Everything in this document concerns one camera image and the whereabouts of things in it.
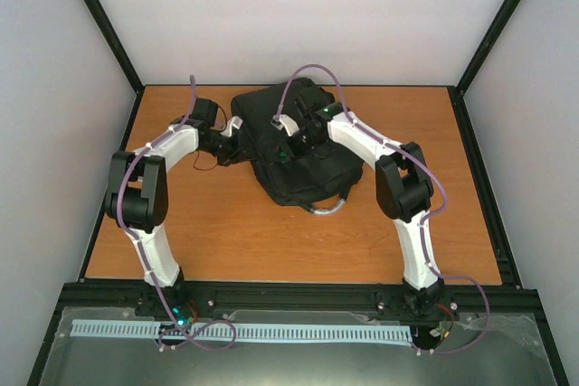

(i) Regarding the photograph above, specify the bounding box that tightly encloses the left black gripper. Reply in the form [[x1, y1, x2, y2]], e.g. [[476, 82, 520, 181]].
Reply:
[[202, 130, 259, 167]]

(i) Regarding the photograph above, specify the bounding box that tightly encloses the black student bag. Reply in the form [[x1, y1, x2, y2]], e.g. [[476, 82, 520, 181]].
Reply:
[[231, 78, 364, 215]]

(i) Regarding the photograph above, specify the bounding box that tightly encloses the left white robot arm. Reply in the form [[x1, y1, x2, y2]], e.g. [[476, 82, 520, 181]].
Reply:
[[105, 99, 242, 316]]

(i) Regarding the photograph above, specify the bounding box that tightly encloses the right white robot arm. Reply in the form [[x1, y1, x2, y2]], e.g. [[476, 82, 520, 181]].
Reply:
[[271, 99, 444, 318]]

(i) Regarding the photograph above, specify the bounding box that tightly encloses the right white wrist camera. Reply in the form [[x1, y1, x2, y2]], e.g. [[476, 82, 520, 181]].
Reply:
[[271, 114, 299, 137]]

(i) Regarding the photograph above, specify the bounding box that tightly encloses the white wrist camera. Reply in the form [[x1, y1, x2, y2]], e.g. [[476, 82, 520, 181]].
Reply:
[[271, 114, 299, 137], [221, 116, 243, 137]]

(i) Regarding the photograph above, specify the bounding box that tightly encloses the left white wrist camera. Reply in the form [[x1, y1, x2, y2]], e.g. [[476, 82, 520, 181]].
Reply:
[[221, 116, 243, 137]]

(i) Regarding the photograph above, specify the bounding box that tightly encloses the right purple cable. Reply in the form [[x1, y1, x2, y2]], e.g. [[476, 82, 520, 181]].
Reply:
[[275, 63, 491, 355]]

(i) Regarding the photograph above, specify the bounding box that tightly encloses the right black corner post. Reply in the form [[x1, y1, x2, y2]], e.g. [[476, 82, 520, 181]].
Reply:
[[455, 0, 551, 93]]

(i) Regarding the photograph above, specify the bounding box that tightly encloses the black corner post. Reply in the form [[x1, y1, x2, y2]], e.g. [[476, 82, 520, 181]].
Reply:
[[455, 0, 551, 93], [56, 0, 146, 93]]

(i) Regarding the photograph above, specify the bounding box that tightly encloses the black aluminium frame rail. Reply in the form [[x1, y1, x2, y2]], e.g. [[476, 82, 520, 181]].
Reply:
[[58, 280, 542, 315]]

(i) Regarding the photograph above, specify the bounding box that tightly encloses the light blue cable duct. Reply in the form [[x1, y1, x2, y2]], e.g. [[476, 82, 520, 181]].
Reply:
[[70, 319, 413, 345]]

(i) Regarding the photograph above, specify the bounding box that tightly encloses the left black corner post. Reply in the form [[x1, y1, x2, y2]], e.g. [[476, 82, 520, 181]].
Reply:
[[56, 0, 146, 93]]

